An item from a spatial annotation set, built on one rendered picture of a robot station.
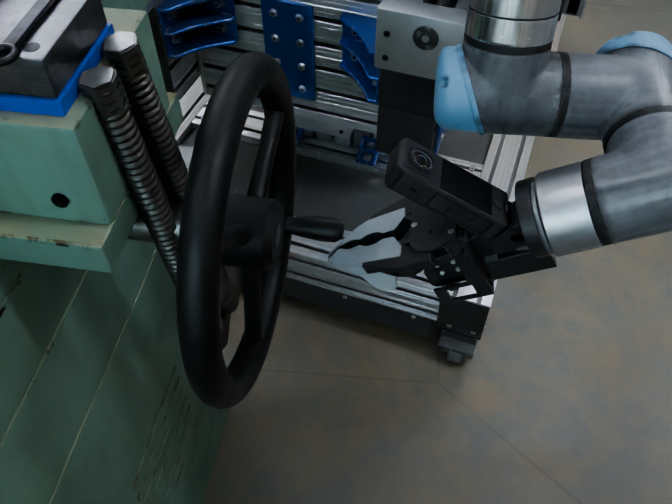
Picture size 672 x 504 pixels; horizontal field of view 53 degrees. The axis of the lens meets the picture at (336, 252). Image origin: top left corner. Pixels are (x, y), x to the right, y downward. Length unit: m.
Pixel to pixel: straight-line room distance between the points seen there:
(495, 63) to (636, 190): 0.15
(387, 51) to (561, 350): 0.82
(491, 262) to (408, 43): 0.38
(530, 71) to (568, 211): 0.12
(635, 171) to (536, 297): 1.03
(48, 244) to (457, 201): 0.32
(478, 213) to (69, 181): 0.32
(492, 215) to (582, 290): 1.05
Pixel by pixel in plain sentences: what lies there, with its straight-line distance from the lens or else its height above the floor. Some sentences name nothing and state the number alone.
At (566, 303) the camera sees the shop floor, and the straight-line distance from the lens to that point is 1.59.
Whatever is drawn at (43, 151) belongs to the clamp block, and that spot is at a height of 0.94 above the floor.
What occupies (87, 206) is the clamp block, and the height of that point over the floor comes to 0.89.
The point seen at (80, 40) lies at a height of 0.98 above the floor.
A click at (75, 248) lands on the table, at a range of 0.51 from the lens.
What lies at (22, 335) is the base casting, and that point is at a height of 0.76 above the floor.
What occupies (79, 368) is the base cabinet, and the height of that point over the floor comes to 0.64.
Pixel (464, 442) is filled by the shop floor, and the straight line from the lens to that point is 1.37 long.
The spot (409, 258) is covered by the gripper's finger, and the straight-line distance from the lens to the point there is 0.61.
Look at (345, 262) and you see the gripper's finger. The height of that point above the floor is 0.72.
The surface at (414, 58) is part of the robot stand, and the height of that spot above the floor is 0.71.
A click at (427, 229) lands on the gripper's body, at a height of 0.77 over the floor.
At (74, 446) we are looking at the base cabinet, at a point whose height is 0.59.
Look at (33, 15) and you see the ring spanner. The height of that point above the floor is 1.00.
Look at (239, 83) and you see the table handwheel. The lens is 0.47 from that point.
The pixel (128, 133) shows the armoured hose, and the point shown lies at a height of 0.93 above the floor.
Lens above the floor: 1.23
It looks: 50 degrees down
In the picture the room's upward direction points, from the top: straight up
